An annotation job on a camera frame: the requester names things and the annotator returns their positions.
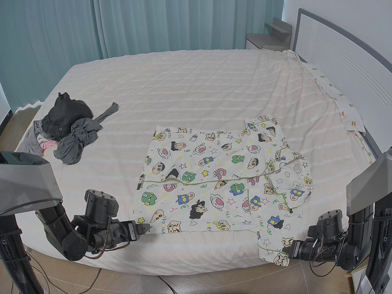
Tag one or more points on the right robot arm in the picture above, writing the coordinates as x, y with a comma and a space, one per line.
364, 179

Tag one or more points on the white printed pillow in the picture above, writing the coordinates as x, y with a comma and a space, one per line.
337, 99

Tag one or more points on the white printed pyjama top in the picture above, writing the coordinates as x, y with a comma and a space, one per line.
214, 170

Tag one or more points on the black garment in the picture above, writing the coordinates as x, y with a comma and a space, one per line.
67, 112

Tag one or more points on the bed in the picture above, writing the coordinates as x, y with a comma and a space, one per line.
214, 87

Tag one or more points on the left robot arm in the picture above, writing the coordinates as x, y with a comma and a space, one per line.
61, 225

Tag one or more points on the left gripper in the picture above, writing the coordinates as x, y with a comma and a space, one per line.
130, 231

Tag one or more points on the grey white bedside table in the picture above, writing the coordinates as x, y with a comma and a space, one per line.
263, 40

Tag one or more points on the pink garment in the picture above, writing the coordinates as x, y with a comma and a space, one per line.
46, 145

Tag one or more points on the light grey garment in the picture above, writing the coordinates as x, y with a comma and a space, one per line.
30, 139

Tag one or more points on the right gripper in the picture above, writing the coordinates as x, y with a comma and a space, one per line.
301, 250

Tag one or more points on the white wooden bedside table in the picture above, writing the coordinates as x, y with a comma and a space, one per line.
355, 283

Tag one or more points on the blue-green curtain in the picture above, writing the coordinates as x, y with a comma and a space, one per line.
46, 41
183, 11

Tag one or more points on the dark grey garment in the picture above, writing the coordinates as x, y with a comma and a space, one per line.
73, 145

